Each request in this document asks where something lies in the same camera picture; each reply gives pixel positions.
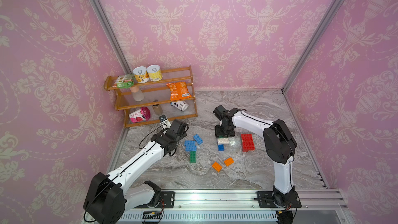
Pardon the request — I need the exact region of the white lego brick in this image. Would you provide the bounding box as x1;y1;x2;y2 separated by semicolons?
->
217;138;230;145

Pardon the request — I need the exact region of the light blue small lego brick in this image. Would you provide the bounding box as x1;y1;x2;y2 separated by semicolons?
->
193;134;203;145

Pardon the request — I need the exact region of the red lego brick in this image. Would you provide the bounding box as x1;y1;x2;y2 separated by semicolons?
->
241;134;253;142
242;141;254;146
242;145;255;152

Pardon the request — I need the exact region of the orange lego brick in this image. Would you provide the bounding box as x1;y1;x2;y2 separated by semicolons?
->
212;162;222;173
224;157;234;167

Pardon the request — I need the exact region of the green lego brick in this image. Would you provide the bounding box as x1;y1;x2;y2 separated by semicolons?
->
190;151;197;163

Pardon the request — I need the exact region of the orange lego brick front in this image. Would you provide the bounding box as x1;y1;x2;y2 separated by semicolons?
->
212;162;222;173

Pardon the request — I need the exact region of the red lego brick front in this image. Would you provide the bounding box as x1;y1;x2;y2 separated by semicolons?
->
242;145;255;152

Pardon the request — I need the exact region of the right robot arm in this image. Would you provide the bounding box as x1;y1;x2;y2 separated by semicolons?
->
213;105;301;208

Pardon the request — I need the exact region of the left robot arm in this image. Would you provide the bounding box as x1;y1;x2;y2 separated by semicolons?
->
84;119;189;224

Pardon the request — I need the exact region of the light blue large lego brick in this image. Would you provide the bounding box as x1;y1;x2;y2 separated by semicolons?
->
184;140;197;152

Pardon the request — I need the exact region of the brown spice jar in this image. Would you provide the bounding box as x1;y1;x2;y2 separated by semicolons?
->
152;104;163;116

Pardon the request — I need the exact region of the pink strawberry drink cup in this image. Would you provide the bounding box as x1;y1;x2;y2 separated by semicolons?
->
129;107;151;123

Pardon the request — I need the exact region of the white blueberry yogurt bottle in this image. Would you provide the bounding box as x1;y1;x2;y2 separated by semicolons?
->
171;101;189;112

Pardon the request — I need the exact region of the wooden three-tier shelf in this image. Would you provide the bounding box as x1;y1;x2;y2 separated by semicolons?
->
104;66;198;128

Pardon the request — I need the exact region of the orange chips bag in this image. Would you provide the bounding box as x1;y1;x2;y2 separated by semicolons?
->
167;82;191;101

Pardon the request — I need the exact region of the yellow-label white can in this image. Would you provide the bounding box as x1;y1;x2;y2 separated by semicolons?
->
147;64;163;82

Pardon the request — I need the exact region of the orange-label white can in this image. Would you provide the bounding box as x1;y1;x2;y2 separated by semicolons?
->
133;66;150;84

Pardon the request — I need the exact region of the green snack packet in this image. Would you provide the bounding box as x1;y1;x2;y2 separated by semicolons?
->
112;74;135;89

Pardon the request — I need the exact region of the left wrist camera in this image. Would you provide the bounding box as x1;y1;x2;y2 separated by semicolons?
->
159;115;171;129

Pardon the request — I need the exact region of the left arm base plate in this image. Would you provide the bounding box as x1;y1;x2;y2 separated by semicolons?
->
144;191;175;208

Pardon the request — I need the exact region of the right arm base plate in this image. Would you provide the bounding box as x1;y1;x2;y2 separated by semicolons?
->
254;190;302;209

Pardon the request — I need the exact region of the aluminium mounting rail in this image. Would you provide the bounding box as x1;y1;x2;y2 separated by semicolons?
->
116;189;355;224

